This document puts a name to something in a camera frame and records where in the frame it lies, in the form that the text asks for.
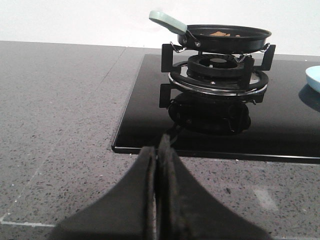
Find black frying pan mint handle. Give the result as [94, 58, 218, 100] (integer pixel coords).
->
[148, 10, 273, 54]

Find black left gas burner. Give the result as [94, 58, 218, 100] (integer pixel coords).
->
[187, 54, 244, 78]

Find wire pan reducer stand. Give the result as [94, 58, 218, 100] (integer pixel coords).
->
[170, 42, 271, 63]

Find light blue plate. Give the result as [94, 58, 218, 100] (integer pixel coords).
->
[305, 65, 320, 93]

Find brown meat pieces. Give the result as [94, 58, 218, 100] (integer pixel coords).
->
[209, 31, 241, 37]

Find black glass gas cooktop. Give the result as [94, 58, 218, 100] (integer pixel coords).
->
[112, 54, 320, 164]

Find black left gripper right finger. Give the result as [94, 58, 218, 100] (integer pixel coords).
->
[157, 134, 271, 240]

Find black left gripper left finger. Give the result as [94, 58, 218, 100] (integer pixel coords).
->
[49, 146, 156, 240]

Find black left pan support grate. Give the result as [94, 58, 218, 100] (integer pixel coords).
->
[161, 43, 276, 98]

